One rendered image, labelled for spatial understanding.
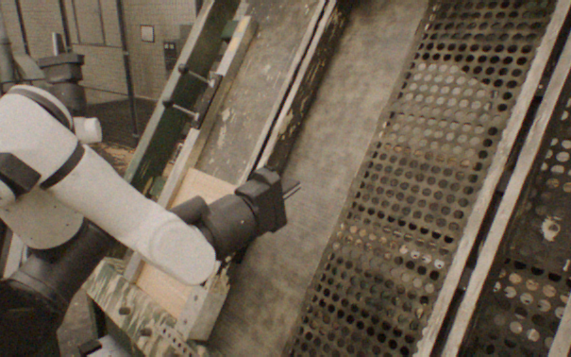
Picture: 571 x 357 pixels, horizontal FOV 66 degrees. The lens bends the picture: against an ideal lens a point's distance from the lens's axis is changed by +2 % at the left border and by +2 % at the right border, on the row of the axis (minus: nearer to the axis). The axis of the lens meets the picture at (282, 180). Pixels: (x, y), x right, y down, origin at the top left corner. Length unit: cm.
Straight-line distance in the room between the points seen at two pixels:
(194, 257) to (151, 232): 7
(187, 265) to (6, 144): 26
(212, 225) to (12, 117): 29
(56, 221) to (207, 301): 58
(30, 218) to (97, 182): 13
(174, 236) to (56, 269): 24
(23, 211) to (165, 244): 18
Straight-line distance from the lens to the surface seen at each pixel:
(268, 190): 71
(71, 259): 78
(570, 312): 80
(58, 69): 131
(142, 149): 165
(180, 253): 61
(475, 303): 82
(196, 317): 118
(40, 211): 66
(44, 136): 56
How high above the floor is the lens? 168
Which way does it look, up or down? 20 degrees down
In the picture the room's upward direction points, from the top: straight up
